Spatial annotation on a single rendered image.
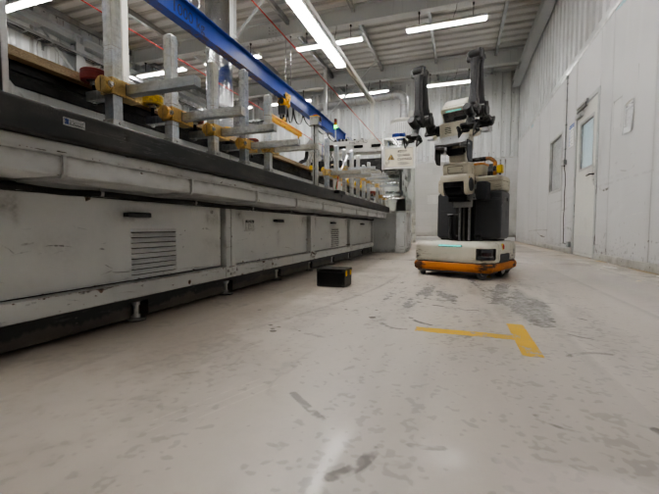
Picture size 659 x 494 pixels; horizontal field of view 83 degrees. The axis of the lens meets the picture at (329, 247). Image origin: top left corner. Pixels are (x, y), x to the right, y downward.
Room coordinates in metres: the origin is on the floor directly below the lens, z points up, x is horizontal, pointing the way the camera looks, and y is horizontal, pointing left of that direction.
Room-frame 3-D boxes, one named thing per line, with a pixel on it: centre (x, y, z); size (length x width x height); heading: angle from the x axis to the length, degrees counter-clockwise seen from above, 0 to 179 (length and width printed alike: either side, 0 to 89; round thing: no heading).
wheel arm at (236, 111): (1.43, 0.52, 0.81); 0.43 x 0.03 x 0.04; 71
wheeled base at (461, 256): (3.12, -1.15, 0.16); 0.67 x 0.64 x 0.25; 138
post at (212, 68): (1.65, 0.51, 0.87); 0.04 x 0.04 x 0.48; 71
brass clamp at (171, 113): (1.44, 0.59, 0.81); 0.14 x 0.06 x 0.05; 161
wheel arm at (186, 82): (1.20, 0.60, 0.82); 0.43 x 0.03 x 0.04; 71
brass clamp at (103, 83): (1.20, 0.67, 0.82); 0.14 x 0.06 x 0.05; 161
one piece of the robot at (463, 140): (2.90, -0.96, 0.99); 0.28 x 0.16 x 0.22; 49
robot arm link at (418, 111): (2.92, -0.69, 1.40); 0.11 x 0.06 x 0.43; 49
